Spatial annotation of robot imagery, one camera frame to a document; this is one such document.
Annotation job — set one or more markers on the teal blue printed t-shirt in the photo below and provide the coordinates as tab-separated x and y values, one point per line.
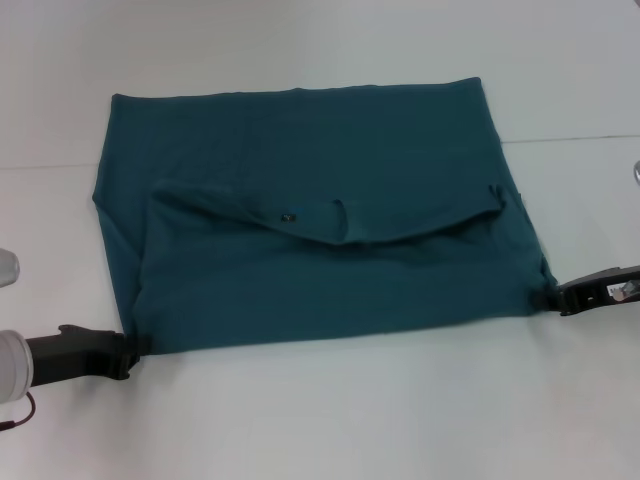
320	240

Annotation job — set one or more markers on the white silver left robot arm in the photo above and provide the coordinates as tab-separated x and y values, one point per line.
15	365

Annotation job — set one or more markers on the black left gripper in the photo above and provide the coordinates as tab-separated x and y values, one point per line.
80	355

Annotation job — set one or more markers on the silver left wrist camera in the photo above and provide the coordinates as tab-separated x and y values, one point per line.
9	267

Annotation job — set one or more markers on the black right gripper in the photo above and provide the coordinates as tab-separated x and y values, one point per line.
600	290

